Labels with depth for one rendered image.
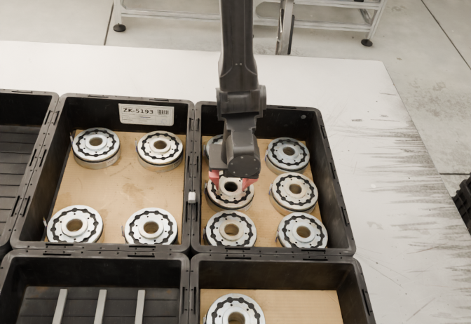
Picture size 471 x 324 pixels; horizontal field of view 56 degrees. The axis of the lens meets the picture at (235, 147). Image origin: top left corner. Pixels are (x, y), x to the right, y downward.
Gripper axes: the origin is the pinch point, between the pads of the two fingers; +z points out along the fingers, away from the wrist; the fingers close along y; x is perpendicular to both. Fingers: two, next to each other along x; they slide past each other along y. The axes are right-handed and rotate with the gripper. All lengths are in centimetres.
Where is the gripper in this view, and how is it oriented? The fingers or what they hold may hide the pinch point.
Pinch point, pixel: (230, 185)
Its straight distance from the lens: 95.3
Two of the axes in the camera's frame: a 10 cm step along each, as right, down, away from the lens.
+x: -0.3, -7.2, 7.0
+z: -1.1, 6.9, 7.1
